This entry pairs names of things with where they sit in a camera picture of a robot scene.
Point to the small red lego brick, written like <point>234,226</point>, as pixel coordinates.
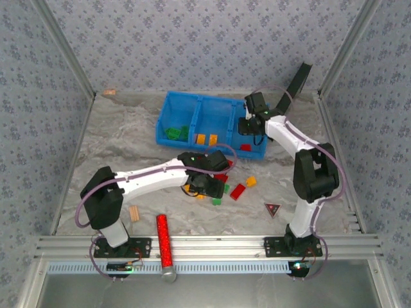
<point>246,147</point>

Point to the long red lego brick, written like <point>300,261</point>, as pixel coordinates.
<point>237,191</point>

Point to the blue three-compartment plastic bin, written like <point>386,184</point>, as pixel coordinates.
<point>212,115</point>

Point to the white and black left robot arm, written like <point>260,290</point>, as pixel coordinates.
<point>154,179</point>

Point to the red glitter tube silver cap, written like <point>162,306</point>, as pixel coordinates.
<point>163,237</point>

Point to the black folded chessboard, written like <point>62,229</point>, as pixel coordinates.
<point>300,80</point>

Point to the red triangular toy sign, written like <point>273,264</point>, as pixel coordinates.
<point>273,210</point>

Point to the small wooden slatted block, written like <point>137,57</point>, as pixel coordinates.
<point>135,214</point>

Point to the grey metal shelf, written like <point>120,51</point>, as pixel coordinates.
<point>224,292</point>

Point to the small circuit board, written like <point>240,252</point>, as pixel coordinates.
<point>298,267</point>
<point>123,266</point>

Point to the small flat wooden piece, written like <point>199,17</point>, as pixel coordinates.
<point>110,92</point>

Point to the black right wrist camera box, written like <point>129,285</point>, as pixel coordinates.
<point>256,101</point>

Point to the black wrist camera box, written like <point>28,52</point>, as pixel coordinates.
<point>256,101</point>
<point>218,160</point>

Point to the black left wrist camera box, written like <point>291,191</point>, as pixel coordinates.
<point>218,160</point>

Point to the aluminium cross rail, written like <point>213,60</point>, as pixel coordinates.
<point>208,245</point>

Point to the aluminium side rail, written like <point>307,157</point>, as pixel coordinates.
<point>328,128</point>
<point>74,160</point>

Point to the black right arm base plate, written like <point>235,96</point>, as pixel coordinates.
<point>273,247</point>

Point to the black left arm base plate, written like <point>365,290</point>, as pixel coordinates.
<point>141,248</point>

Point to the aluminium corner post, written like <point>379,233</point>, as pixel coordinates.
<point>69,48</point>
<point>347,48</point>

